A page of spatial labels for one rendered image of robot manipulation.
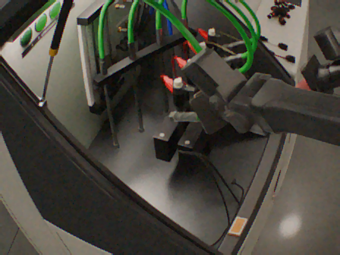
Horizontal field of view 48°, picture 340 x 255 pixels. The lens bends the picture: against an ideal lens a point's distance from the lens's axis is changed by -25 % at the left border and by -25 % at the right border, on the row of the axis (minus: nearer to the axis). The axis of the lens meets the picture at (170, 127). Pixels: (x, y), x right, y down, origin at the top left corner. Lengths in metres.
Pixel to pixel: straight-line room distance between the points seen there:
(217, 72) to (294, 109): 0.18
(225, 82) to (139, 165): 0.68
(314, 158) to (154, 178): 1.35
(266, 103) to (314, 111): 0.11
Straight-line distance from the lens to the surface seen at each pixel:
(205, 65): 0.68
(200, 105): 0.81
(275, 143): 1.21
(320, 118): 0.51
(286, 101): 0.57
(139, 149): 1.36
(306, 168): 2.41
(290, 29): 1.63
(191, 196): 1.25
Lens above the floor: 1.85
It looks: 47 degrees down
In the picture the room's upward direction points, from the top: 5 degrees counter-clockwise
